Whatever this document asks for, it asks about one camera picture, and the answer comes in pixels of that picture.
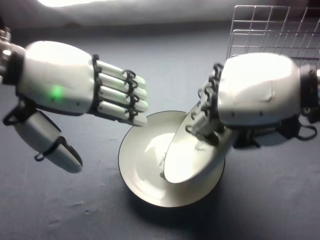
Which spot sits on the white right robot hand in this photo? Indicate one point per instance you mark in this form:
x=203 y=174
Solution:
x=257 y=87

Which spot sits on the white plate with leaf print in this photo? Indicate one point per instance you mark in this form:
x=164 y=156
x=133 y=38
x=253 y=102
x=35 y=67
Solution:
x=140 y=155
x=185 y=160

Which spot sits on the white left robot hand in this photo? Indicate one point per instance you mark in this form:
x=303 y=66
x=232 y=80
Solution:
x=57 y=75

